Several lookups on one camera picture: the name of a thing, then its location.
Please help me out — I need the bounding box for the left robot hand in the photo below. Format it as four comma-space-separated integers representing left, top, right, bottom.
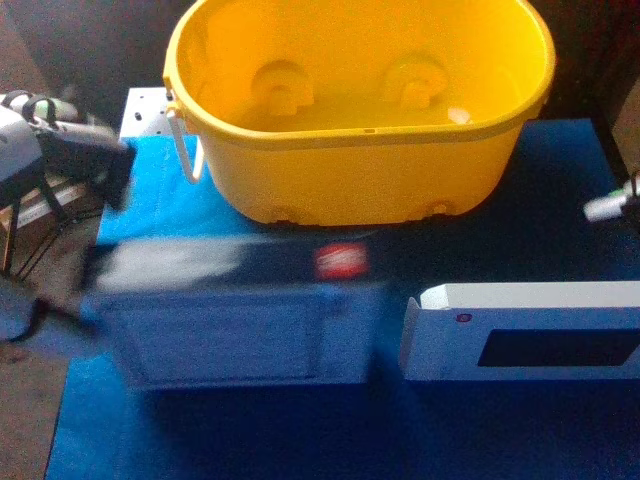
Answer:
0, 89, 134, 212

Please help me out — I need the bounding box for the wooden box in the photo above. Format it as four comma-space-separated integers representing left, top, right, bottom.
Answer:
0, 182, 102, 231

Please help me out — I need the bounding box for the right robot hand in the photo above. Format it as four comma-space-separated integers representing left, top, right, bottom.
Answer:
583, 172, 640, 224

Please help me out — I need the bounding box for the calculator packaging box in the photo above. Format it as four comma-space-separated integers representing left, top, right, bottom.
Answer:
93, 236, 392, 390

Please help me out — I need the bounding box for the white box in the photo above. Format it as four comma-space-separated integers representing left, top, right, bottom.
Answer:
399, 280, 640, 384

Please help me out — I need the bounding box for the yellow plastic tub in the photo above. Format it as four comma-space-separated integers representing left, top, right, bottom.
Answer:
162, 0, 557, 227

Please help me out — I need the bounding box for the black tripod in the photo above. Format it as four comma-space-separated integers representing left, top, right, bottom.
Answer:
0, 174, 101, 281

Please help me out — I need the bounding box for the blue table cloth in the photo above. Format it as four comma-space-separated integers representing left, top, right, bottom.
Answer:
47, 118, 640, 480

